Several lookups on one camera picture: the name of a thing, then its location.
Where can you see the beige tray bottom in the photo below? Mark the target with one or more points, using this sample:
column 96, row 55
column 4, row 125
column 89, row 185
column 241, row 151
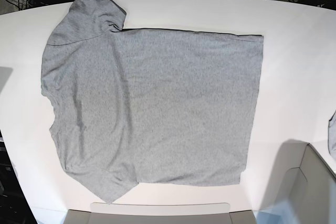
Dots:
column 121, row 213

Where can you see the beige bin right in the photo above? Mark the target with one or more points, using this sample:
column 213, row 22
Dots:
column 301, row 188

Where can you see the grey cloth at right edge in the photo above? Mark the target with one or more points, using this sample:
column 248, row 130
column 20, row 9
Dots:
column 332, row 136

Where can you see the grey T-shirt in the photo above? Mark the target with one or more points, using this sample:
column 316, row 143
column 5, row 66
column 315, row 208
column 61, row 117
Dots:
column 148, row 105

